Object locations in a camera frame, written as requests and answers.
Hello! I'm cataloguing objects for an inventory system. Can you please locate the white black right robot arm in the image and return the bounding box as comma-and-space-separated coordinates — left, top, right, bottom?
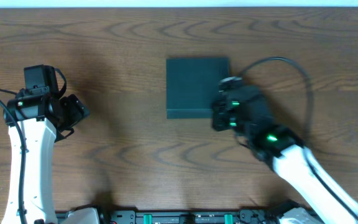
212, 84, 358, 223

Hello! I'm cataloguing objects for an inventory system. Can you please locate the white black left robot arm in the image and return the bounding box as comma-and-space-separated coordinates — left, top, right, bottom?
2, 87, 89, 223

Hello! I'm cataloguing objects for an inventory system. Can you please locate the black mounting rail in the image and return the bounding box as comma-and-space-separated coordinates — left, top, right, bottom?
54, 200, 307, 224

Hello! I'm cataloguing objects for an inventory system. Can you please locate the black gift box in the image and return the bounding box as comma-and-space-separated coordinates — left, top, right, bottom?
166, 57, 230, 119

